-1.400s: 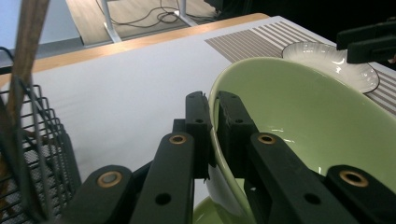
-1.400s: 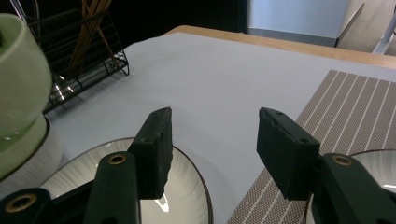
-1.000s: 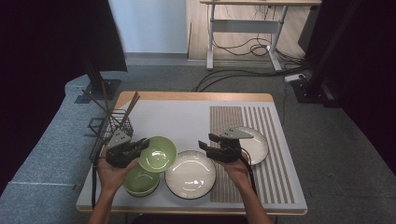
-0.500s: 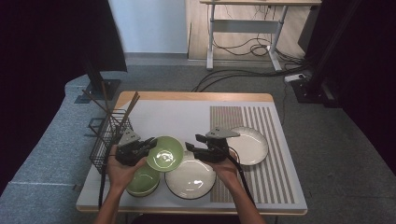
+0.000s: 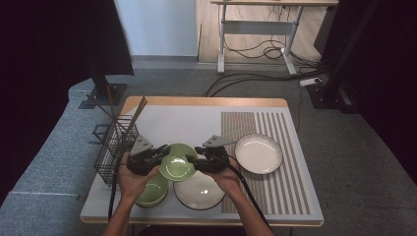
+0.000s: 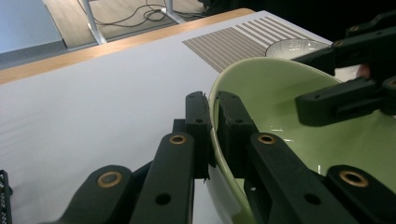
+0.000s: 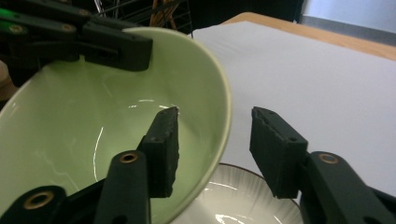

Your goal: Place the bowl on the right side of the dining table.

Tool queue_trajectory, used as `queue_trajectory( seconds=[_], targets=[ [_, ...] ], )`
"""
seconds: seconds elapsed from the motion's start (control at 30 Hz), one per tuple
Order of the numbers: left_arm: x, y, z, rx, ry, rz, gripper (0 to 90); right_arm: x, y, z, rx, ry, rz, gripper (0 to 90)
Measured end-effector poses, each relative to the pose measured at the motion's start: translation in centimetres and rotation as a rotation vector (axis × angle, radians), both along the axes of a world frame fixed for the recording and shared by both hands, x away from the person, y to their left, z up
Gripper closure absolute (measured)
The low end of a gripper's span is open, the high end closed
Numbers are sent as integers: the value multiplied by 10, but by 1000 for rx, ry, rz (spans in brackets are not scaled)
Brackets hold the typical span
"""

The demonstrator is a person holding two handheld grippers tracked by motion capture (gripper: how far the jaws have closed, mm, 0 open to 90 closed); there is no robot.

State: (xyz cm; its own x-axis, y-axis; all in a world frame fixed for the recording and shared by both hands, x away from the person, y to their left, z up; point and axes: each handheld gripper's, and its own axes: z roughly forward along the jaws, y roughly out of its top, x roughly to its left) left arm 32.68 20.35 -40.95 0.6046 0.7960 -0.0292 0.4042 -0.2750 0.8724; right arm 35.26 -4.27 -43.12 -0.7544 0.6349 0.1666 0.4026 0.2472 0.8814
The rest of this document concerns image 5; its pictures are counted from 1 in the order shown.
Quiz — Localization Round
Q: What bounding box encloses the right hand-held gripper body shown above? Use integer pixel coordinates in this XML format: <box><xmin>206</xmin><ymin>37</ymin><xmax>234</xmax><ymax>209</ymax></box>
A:
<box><xmin>196</xmin><ymin>134</ymin><xmax>236</xmax><ymax>174</ymax></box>

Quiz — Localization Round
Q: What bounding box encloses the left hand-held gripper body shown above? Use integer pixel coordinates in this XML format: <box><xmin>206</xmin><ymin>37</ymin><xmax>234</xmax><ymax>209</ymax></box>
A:
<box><xmin>127</xmin><ymin>135</ymin><xmax>157</xmax><ymax>176</ymax></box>

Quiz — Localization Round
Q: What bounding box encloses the green bowl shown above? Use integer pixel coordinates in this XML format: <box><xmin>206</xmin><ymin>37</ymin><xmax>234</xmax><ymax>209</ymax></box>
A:
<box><xmin>136</xmin><ymin>171</ymin><xmax>170</xmax><ymax>208</ymax></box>
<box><xmin>159</xmin><ymin>143</ymin><xmax>199</xmax><ymax>182</ymax></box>

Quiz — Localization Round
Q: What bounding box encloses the black wire basket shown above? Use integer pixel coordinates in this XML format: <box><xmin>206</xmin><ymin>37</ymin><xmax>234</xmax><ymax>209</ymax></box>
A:
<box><xmin>92</xmin><ymin>114</ymin><xmax>142</xmax><ymax>187</ymax></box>

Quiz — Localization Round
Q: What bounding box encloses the white plate with dark rim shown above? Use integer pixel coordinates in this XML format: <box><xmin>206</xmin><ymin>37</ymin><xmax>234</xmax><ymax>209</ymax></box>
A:
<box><xmin>234</xmin><ymin>133</ymin><xmax>283</xmax><ymax>175</ymax></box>
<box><xmin>172</xmin><ymin>170</ymin><xmax>226</xmax><ymax>211</ymax></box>

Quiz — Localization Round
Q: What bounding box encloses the person's left hand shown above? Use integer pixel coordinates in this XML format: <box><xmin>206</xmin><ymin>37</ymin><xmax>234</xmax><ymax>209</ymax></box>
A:
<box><xmin>117</xmin><ymin>155</ymin><xmax>161</xmax><ymax>205</ymax></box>

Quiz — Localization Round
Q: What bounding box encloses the person's right hand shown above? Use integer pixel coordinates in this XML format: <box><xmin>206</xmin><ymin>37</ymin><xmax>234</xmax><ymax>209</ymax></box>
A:
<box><xmin>203</xmin><ymin>165</ymin><xmax>245</xmax><ymax>196</ymax></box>

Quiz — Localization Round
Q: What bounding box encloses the light grey table cover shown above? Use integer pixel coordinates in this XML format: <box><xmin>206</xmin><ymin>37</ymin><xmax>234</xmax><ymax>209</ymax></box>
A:
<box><xmin>80</xmin><ymin>104</ymin><xmax>325</xmax><ymax>223</ymax></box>

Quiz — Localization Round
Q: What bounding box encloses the brown and white striped placemat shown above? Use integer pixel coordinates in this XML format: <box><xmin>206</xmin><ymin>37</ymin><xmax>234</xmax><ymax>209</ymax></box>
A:
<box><xmin>220</xmin><ymin>111</ymin><xmax>312</xmax><ymax>215</ymax></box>

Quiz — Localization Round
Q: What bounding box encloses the black stand with base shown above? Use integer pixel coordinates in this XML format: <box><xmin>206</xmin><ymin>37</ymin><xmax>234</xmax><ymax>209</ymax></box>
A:
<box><xmin>86</xmin><ymin>60</ymin><xmax>128</xmax><ymax>107</ymax></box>
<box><xmin>306</xmin><ymin>0</ymin><xmax>383</xmax><ymax>114</ymax></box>

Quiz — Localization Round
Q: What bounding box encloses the white power strip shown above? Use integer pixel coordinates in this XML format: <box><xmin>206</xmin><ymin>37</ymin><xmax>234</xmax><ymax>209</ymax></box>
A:
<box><xmin>299</xmin><ymin>77</ymin><xmax>324</xmax><ymax>89</ymax></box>

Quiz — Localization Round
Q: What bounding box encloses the white-framed desk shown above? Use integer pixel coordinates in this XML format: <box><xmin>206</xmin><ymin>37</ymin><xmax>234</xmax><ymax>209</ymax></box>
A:
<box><xmin>210</xmin><ymin>0</ymin><xmax>339</xmax><ymax>76</ymax></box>

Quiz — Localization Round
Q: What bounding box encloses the dark curtain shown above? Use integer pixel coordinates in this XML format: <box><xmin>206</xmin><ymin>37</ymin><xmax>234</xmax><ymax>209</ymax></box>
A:
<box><xmin>0</xmin><ymin>0</ymin><xmax>136</xmax><ymax>206</ymax></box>
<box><xmin>313</xmin><ymin>0</ymin><xmax>417</xmax><ymax>186</ymax></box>

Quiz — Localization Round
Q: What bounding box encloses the right hand-held gripper cable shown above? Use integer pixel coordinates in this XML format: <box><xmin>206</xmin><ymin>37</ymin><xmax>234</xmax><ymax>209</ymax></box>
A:
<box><xmin>217</xmin><ymin>153</ymin><xmax>273</xmax><ymax>232</ymax></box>

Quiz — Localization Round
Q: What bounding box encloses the black floor cable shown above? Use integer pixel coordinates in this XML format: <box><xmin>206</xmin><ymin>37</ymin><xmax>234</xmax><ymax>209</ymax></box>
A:
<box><xmin>201</xmin><ymin>67</ymin><xmax>328</xmax><ymax>98</ymax></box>
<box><xmin>206</xmin><ymin>68</ymin><xmax>326</xmax><ymax>98</ymax></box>

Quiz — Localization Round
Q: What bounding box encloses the thin black cable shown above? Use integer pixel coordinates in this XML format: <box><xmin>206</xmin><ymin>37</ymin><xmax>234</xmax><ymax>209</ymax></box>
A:
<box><xmin>295</xmin><ymin>86</ymin><xmax>304</xmax><ymax>134</ymax></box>

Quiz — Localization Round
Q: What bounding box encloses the tangle of black cables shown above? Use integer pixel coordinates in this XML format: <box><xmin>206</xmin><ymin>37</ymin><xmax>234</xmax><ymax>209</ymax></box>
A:
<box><xmin>224</xmin><ymin>4</ymin><xmax>324</xmax><ymax>67</ymax></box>

